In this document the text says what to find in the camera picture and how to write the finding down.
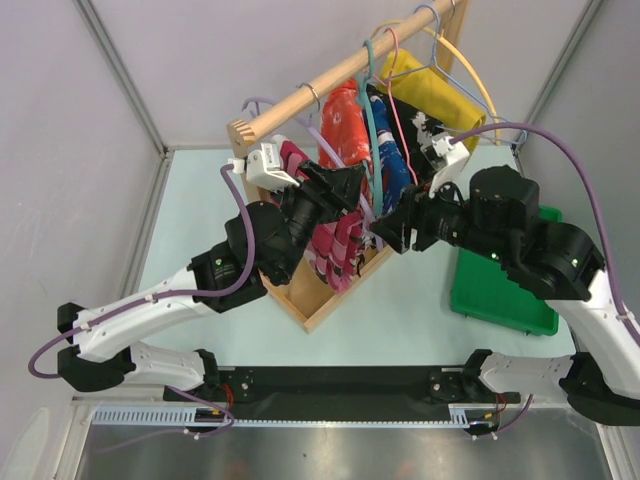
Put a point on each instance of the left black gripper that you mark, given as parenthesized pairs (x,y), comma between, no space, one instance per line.
(329,190)

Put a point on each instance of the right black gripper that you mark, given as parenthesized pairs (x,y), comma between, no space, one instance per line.
(413,212)

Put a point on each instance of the pink camouflage trousers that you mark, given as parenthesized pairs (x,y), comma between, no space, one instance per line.
(335,248)

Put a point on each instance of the purple hanger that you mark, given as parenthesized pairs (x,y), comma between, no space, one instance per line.
(326,148)

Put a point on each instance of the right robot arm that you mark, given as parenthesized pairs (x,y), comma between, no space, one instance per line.
(559,264)

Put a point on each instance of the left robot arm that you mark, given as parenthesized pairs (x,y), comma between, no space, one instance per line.
(264,245)

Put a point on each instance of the blue patterned trousers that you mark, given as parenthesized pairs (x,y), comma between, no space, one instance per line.
(391,173)

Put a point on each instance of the orange white trousers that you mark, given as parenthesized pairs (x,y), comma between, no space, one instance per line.
(343,125)

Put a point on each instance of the black white trousers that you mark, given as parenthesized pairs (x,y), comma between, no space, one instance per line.
(413,130)

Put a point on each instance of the teal hanger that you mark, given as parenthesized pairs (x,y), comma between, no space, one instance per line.
(362,80)

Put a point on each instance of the yellow trousers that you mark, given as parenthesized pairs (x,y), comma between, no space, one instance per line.
(420,104)

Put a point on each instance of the yellow hanger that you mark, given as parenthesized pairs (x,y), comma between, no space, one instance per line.
(487,101)

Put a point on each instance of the green plastic tray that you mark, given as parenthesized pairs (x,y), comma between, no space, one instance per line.
(481,290)

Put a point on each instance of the wooden clothes rack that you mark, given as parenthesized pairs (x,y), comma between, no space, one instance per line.
(306,298)

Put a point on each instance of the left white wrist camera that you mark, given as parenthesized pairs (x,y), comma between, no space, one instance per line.
(264,168)

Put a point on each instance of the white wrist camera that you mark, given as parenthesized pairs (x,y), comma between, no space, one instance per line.
(264,168)
(453,157)

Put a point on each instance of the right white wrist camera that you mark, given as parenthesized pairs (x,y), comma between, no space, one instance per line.
(453,157)

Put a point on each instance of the light blue wire hanger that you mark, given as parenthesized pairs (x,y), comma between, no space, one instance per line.
(432,89)

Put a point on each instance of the white cable duct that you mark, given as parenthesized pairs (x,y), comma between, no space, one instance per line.
(205,417)

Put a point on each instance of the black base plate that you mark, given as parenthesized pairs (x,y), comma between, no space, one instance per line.
(375,393)

